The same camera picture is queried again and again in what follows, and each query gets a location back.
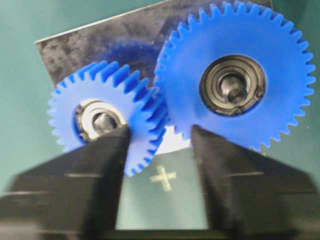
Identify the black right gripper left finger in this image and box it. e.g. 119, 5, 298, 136
0, 126, 131, 240

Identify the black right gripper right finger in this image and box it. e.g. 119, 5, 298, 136
191, 125, 320, 240

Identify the rear threaded steel shaft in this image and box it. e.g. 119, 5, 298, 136
219, 74, 248, 105

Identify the small blue plastic gear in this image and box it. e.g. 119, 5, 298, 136
47, 61, 168, 177

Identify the front threaded steel shaft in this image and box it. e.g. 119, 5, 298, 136
93, 113, 118, 136

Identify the threaded steel shaft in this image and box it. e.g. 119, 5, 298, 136
93, 113, 118, 136
219, 74, 248, 105

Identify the large blue plastic gear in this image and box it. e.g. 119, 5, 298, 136
154, 0, 316, 151

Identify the grey metal base plate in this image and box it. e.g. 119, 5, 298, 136
33, 0, 275, 88

